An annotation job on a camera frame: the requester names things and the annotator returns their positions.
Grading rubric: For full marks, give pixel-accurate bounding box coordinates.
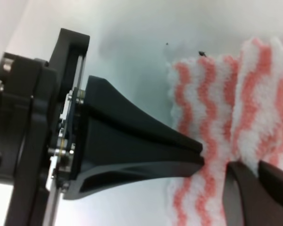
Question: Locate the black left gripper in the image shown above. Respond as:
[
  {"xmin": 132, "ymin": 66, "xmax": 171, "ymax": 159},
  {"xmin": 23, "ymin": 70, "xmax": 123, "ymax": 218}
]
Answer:
[{"xmin": 0, "ymin": 29, "xmax": 90, "ymax": 226}]

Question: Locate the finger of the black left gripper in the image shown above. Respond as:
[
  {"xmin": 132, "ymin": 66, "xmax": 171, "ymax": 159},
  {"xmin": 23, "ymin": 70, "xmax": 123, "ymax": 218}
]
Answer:
[
  {"xmin": 64, "ymin": 162, "xmax": 203, "ymax": 200},
  {"xmin": 84, "ymin": 76, "xmax": 204, "ymax": 169}
]

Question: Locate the pink white striped towel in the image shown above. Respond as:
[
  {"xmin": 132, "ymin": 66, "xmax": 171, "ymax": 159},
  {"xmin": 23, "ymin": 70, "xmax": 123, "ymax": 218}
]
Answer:
[{"xmin": 167, "ymin": 38, "xmax": 283, "ymax": 226}]

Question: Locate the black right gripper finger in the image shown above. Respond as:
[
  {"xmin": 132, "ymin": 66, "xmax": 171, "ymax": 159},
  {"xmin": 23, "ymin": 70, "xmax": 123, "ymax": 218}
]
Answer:
[{"xmin": 223, "ymin": 161, "xmax": 283, "ymax": 226}]

